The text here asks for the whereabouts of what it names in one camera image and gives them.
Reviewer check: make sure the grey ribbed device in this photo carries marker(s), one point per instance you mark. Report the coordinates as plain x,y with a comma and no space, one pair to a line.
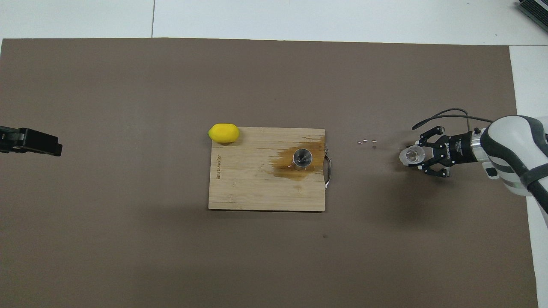
535,8

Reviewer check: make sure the steel double jigger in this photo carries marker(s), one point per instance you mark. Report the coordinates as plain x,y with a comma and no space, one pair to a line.
302,158

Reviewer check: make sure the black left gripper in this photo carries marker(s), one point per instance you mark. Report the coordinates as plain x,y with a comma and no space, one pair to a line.
10,139

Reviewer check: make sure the wooden cutting board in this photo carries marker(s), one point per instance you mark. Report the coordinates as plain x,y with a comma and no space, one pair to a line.
248,184

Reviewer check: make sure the brown table mat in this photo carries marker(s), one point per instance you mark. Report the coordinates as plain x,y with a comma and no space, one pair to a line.
171,239

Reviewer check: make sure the yellow lemon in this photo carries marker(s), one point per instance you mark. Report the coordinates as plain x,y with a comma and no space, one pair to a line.
223,133

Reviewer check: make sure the small clear glass cup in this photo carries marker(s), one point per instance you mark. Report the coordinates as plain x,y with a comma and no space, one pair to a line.
411,155

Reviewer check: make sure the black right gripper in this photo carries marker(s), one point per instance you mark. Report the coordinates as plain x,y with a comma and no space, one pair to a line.
456,149

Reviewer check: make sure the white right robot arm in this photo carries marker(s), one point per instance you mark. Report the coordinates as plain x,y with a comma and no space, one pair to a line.
513,145

